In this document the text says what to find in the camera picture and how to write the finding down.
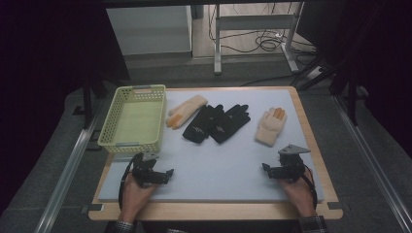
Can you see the grey foam mat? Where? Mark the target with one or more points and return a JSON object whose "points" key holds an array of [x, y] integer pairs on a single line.
{"points": [[220, 168]]}

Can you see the pale green plastic basket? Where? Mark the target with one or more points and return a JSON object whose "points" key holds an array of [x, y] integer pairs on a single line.
{"points": [[136, 121]]}

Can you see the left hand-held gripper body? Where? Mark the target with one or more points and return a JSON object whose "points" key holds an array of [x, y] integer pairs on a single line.
{"points": [[144, 173]]}

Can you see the cream knit glove orange fingertips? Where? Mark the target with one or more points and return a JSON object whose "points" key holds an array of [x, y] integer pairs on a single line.
{"points": [[185, 111], [270, 126]]}

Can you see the metal floor rail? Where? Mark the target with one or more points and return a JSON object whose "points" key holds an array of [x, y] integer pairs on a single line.
{"points": [[372, 161], [64, 174]]}

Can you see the black stand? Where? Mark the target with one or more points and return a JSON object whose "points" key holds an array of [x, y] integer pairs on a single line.
{"points": [[351, 93], [87, 100]]}

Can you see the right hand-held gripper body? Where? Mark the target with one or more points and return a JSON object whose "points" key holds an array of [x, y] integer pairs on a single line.
{"points": [[291, 165]]}

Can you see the person's right hand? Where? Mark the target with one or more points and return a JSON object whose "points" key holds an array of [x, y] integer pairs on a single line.
{"points": [[298, 195]]}

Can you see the white metal desk frame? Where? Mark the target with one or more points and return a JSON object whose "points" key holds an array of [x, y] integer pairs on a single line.
{"points": [[256, 22]]}

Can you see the white cabinet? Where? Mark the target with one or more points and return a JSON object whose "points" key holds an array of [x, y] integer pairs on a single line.
{"points": [[149, 30]]}

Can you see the person's left hand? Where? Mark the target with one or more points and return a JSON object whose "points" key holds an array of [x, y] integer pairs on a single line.
{"points": [[136, 195]]}

